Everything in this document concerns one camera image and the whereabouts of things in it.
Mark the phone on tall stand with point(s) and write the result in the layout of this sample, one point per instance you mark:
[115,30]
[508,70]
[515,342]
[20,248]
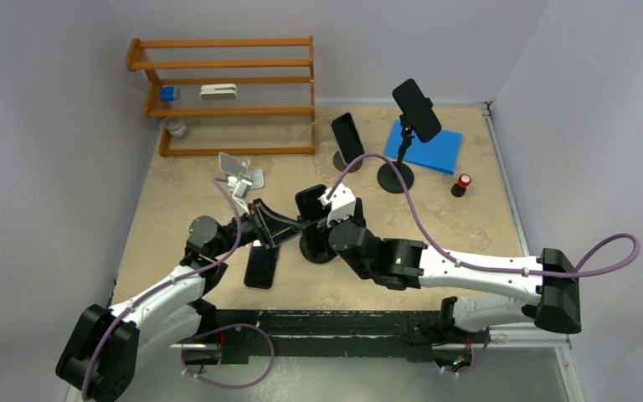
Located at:
[417,110]

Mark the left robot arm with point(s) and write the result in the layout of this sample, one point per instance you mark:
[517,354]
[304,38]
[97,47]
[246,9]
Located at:
[109,344]

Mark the orange wooden rack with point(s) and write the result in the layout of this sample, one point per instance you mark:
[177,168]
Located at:
[166,76]

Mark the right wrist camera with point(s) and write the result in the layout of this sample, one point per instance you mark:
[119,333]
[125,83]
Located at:
[341,192]

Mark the silver folding phone stand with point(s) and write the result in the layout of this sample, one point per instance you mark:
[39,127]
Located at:
[236,170]

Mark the black phone from silver stand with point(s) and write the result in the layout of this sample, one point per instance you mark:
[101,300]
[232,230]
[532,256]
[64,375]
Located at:
[261,265]

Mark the black tall round-base stand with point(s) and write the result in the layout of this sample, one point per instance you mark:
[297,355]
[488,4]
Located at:
[396,176]

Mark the phone on wooden puck stand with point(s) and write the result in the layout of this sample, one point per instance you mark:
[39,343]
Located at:
[347,138]

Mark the blue white small box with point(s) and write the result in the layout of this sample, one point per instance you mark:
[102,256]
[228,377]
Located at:
[169,93]

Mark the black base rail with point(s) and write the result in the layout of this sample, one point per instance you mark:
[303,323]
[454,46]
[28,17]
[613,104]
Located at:
[416,336]

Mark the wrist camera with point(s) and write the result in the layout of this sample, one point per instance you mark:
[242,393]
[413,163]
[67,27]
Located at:
[237,187]
[341,192]

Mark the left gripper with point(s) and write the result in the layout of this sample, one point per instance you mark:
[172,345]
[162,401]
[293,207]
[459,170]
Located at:
[269,227]

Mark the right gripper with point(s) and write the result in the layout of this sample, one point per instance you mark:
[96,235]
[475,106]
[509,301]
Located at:
[357,217]

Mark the white flat device on rack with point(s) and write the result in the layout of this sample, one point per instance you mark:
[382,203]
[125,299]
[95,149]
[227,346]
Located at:
[218,91]

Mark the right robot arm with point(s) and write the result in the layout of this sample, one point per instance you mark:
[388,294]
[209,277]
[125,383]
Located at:
[540,290]

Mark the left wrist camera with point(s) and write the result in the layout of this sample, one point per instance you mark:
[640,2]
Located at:
[237,187]

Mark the small clear plastic jar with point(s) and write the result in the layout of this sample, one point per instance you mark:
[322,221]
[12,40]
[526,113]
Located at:
[175,126]

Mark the blue foam mat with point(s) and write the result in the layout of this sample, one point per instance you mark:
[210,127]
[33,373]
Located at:
[440,154]

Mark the red black button knob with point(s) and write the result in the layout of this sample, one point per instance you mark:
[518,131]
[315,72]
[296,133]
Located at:
[459,188]

